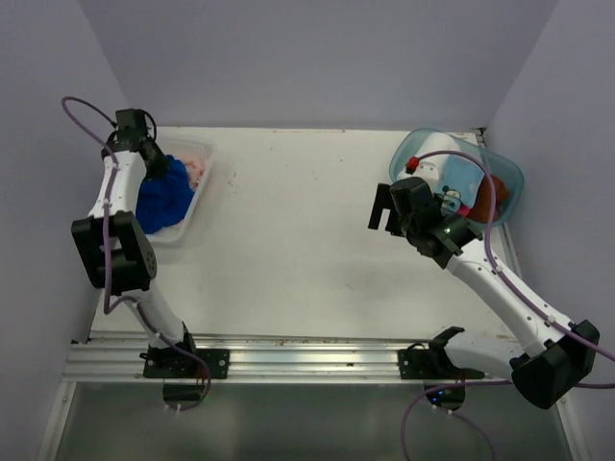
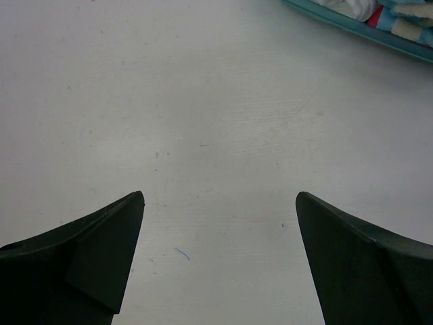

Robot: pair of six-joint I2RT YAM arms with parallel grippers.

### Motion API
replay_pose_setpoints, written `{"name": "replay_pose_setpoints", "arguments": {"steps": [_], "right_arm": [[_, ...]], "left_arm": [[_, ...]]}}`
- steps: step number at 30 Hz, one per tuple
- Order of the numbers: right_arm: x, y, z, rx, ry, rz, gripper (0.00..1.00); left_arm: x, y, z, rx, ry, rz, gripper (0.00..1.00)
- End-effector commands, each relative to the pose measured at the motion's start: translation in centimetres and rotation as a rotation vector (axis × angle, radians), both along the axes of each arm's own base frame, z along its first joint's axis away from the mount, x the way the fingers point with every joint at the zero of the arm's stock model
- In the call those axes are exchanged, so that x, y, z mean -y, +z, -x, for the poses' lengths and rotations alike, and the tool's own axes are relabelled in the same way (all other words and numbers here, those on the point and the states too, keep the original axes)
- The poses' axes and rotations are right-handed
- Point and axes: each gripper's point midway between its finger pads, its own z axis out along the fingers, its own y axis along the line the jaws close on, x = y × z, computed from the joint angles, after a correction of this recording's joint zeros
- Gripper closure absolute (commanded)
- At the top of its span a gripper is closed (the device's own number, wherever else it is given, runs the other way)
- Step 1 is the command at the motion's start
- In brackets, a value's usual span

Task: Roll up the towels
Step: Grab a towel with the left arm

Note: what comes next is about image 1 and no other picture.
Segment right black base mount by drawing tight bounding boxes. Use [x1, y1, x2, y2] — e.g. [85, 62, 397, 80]
[397, 343, 460, 380]

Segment purple cable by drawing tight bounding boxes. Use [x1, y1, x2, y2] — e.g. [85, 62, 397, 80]
[61, 96, 212, 410]
[401, 149, 615, 461]

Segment brown rolled towel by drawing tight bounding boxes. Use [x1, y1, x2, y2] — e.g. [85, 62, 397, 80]
[470, 175, 509, 224]

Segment aluminium rail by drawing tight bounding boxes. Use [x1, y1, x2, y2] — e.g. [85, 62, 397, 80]
[61, 330, 563, 385]

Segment light blue cartoon towel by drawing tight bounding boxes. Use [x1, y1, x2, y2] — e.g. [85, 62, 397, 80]
[435, 156, 484, 213]

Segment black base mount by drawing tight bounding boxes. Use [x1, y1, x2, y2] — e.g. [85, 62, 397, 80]
[397, 343, 460, 380]
[139, 348, 230, 379]

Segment white rolled towel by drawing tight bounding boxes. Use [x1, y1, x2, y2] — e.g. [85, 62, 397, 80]
[413, 133, 460, 192]

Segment teal transparent plastic tub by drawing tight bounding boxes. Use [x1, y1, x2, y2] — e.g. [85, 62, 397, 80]
[389, 128, 524, 226]

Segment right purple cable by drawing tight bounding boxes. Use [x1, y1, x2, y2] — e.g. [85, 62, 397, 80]
[401, 149, 615, 461]

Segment pink towel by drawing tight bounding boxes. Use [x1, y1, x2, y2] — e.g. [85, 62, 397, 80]
[167, 154, 208, 191]

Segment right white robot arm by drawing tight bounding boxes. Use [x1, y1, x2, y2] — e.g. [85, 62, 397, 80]
[368, 177, 600, 409]

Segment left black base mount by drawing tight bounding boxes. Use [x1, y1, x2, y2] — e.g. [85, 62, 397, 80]
[139, 348, 230, 379]

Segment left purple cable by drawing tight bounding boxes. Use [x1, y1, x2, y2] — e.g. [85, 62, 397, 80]
[61, 96, 212, 410]

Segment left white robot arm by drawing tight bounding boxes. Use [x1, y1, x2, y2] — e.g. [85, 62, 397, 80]
[71, 109, 200, 377]

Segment white plastic basket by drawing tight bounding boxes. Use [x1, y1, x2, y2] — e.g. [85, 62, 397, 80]
[146, 135, 215, 246]

